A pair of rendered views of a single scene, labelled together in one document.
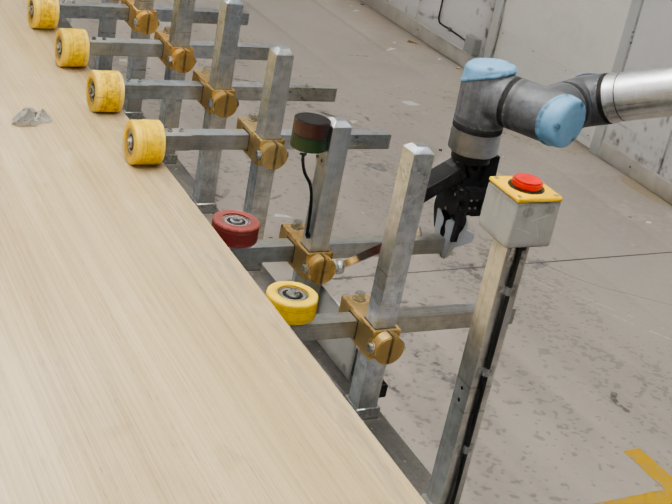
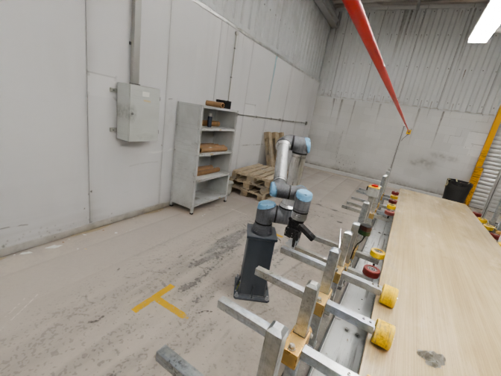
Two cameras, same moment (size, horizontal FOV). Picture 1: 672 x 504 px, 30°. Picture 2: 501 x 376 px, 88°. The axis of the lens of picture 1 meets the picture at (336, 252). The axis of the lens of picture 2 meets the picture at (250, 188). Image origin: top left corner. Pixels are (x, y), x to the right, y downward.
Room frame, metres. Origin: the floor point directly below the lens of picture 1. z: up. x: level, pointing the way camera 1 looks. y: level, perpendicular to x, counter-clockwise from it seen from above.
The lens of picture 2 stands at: (3.09, 0.86, 1.57)
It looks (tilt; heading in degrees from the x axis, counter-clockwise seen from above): 16 degrees down; 239
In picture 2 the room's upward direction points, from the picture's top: 9 degrees clockwise
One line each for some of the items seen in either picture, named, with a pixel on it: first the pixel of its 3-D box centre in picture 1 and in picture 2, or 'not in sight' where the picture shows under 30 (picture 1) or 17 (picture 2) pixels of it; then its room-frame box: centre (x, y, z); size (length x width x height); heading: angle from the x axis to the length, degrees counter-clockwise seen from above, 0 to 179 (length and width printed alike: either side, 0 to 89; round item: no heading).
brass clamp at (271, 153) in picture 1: (261, 143); (337, 270); (2.17, 0.18, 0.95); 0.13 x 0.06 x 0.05; 30
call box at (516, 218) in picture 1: (519, 213); (373, 191); (1.49, -0.22, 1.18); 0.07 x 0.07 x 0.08; 30
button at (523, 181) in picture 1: (526, 184); not in sight; (1.49, -0.22, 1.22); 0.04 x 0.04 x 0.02
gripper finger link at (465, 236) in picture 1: (459, 238); not in sight; (2.11, -0.22, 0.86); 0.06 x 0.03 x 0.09; 120
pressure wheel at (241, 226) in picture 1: (231, 247); (369, 277); (1.90, 0.17, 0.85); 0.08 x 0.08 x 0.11
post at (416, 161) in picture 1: (387, 289); (355, 237); (1.72, -0.09, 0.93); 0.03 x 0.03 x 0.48; 30
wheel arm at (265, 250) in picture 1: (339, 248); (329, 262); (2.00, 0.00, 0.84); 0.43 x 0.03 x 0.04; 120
